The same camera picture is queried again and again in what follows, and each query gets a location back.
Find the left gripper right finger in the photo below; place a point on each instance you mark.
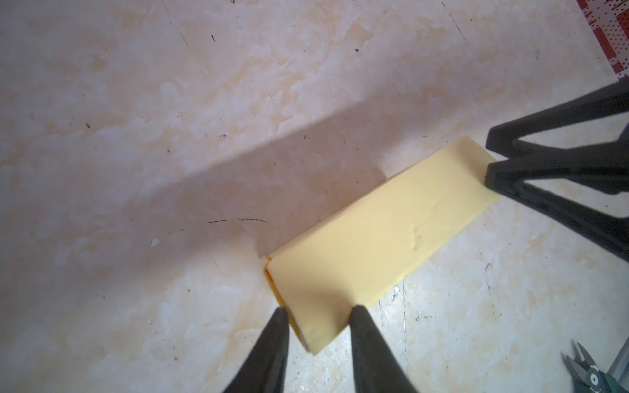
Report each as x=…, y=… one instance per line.
x=374, y=366

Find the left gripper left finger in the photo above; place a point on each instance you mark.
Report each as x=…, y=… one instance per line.
x=265, y=367

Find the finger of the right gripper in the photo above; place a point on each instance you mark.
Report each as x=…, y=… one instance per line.
x=603, y=167
x=506, y=139

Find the yellow paper box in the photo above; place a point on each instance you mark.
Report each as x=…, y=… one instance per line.
x=356, y=256

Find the green handled pliers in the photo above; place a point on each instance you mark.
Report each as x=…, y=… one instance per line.
x=587, y=377

